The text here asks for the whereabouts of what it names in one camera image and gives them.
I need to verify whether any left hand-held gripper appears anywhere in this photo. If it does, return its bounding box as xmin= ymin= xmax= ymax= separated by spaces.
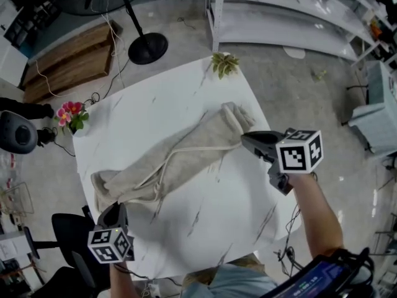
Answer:
xmin=87 ymin=202 xmax=136 ymax=264

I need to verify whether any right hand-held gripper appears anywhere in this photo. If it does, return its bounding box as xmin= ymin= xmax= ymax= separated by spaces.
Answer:
xmin=240 ymin=130 xmax=324 ymax=196

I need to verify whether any beige towel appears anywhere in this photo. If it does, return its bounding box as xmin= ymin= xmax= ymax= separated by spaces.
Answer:
xmin=90 ymin=101 xmax=257 ymax=214

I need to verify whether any person's right forearm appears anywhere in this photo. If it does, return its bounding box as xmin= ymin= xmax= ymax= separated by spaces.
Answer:
xmin=287 ymin=172 xmax=345 ymax=260

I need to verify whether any person's left forearm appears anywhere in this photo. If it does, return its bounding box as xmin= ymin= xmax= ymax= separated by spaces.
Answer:
xmin=108 ymin=261 xmax=137 ymax=298

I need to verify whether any black office chair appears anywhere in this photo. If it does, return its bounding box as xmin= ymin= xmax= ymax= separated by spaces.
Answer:
xmin=23 ymin=205 xmax=112 ymax=298

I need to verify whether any small green potted plant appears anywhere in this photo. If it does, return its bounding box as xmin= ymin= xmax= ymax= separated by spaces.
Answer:
xmin=210 ymin=52 xmax=240 ymax=80

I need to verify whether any white metal shelving unit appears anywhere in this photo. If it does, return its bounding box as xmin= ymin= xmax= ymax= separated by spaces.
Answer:
xmin=205 ymin=0 xmax=397 ymax=68

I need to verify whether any light blue covered table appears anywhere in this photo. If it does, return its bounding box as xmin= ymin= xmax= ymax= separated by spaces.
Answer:
xmin=341 ymin=61 xmax=397 ymax=155

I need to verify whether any pink flower potted plant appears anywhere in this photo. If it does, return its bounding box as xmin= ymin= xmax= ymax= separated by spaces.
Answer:
xmin=54 ymin=101 xmax=91 ymax=136

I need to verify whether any pile of clear water bottles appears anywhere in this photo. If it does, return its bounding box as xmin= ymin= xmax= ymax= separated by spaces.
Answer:
xmin=0 ymin=152 xmax=19 ymax=192

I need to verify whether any person's light blue shirt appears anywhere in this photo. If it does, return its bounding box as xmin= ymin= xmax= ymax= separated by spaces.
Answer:
xmin=181 ymin=264 xmax=277 ymax=298

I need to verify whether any black standing fan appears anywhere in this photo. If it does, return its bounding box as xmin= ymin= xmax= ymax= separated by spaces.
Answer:
xmin=55 ymin=0 xmax=169 ymax=65

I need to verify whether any black chest-worn tablet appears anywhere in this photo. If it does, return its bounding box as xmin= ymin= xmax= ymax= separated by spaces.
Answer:
xmin=259 ymin=248 xmax=376 ymax=298

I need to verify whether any wooden step platform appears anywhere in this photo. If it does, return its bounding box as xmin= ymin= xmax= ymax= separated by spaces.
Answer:
xmin=22 ymin=20 xmax=122 ymax=104

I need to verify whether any black hanging cable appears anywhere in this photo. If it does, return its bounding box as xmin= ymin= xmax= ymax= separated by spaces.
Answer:
xmin=273 ymin=202 xmax=308 ymax=278

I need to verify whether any gold wire rack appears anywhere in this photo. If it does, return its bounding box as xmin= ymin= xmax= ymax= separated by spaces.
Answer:
xmin=0 ymin=181 xmax=35 ymax=219

